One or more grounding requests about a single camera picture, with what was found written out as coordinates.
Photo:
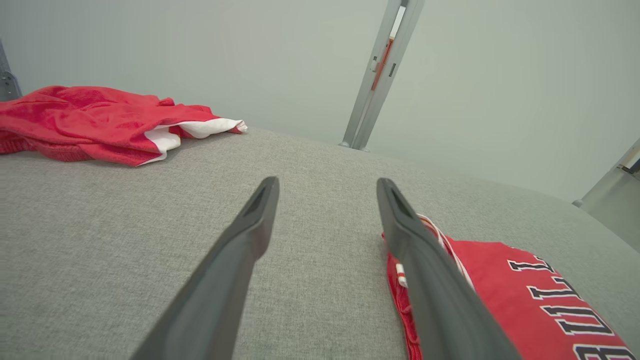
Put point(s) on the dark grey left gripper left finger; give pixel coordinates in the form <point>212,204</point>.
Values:
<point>220,290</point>

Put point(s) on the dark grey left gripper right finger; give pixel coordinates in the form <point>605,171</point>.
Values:
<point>440,300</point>

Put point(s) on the red Bulls jersey white sleeves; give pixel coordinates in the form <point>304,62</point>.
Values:
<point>510,300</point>

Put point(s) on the red shorts white side stripe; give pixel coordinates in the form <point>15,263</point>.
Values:
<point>75,120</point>

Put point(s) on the grey single partition post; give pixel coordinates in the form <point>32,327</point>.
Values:
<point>610,200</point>

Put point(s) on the grey double partition post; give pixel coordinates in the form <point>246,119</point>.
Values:
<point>380,75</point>

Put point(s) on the grey metal post bracket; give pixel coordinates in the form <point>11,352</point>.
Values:
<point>7,80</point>

